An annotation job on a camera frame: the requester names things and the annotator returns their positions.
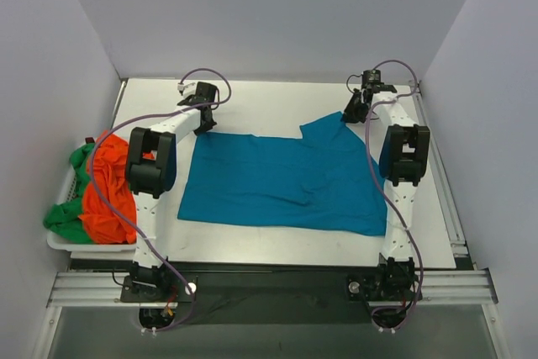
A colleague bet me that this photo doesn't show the teal blue t shirt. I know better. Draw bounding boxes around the teal blue t shirt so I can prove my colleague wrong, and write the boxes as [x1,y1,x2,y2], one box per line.
[177,112,388,236]

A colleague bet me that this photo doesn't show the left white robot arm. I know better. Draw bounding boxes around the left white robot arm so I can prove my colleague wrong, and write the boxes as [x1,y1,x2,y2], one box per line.
[125,82,219,302]

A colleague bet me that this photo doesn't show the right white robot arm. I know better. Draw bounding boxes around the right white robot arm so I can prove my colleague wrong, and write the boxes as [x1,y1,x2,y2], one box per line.
[342,69,430,300]

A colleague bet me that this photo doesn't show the white plastic laundry basket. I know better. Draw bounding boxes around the white plastic laundry basket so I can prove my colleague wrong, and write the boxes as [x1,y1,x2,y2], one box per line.
[46,165,135,252]

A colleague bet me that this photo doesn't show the green t shirt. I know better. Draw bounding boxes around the green t shirt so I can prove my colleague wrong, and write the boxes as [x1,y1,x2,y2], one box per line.
[43,142,94,245]

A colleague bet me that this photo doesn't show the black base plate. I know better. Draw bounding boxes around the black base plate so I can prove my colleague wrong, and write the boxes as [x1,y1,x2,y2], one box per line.
[120,262,416,326]

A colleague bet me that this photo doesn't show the right side aluminium rail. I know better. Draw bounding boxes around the right side aluminium rail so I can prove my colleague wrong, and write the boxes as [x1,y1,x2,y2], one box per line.
[409,78,501,305]

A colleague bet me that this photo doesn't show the aluminium frame rail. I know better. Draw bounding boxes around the aluminium frame rail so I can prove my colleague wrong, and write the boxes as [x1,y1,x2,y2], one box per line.
[47,272,140,308]

